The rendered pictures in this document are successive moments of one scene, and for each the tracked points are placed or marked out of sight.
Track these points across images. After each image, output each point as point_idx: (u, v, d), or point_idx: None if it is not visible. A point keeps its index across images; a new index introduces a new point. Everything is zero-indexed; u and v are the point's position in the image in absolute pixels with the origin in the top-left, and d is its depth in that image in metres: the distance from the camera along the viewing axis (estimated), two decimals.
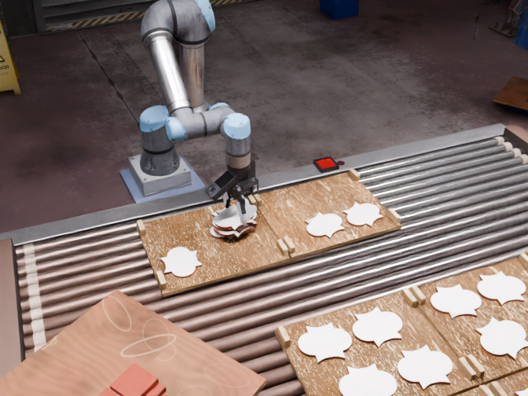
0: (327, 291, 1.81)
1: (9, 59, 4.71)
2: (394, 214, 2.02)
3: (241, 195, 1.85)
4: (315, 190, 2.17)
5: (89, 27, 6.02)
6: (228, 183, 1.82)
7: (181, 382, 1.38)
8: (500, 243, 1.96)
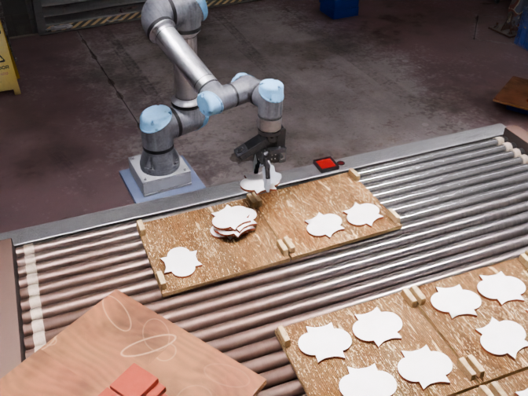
0: (327, 291, 1.81)
1: (9, 59, 4.71)
2: (394, 214, 2.02)
3: (267, 159, 1.91)
4: (315, 190, 2.17)
5: (89, 27, 6.02)
6: (255, 145, 1.88)
7: (181, 382, 1.38)
8: (500, 243, 1.96)
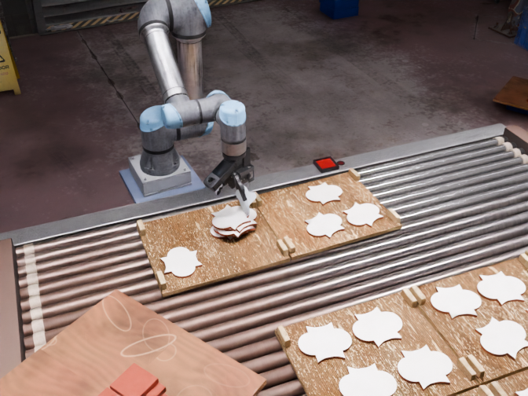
0: (327, 291, 1.81)
1: (9, 59, 4.71)
2: (394, 214, 2.02)
3: (240, 181, 1.84)
4: None
5: (89, 27, 6.02)
6: (226, 172, 1.80)
7: (181, 382, 1.38)
8: (500, 243, 1.96)
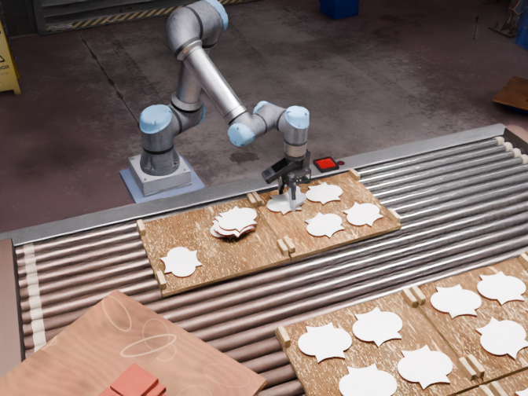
0: (327, 291, 1.81)
1: (9, 59, 4.71)
2: (394, 214, 2.02)
3: (293, 182, 2.00)
4: None
5: (89, 27, 6.02)
6: (282, 169, 1.98)
7: (181, 382, 1.38)
8: (500, 243, 1.96)
